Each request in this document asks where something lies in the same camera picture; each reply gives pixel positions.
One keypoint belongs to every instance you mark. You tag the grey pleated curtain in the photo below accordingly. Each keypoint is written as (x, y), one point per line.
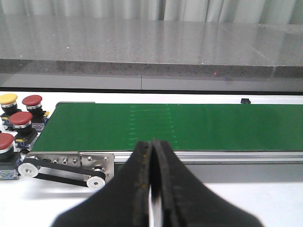
(231, 11)

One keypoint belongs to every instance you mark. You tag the grey stone counter right slab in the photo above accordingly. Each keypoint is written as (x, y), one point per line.
(281, 44)

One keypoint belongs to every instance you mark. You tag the green conveyor belt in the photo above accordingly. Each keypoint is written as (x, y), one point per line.
(233, 127)

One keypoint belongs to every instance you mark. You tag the red push button front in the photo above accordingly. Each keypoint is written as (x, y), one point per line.
(9, 159)

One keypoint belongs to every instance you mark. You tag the yellow push button far left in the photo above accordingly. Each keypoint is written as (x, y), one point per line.
(9, 106)

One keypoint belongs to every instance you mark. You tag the red push button middle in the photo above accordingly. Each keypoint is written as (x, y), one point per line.
(26, 134)

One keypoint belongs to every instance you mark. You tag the small black block behind belt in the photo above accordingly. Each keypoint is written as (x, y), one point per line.
(245, 101)

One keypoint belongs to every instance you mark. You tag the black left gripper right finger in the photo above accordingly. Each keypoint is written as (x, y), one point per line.
(187, 202)

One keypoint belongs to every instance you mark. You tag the red push button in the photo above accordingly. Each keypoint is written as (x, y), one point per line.
(9, 159)
(26, 134)
(34, 106)

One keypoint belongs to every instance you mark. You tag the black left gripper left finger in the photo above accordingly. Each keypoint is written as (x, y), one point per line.
(122, 202)

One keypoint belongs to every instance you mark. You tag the aluminium conveyor frame rail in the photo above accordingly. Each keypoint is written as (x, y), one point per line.
(240, 157)

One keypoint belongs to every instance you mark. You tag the black conveyor drive belt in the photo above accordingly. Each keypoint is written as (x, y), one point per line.
(35, 168)

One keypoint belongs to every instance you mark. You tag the grey stone counter slab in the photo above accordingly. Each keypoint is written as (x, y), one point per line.
(281, 44)
(83, 45)

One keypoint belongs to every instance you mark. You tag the steel conveyor end plate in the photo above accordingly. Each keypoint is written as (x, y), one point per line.
(91, 160)

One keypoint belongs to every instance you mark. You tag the grey stone counter left slab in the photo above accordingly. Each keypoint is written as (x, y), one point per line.
(83, 45)

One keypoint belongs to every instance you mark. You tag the red push button back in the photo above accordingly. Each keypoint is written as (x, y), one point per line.
(34, 106)

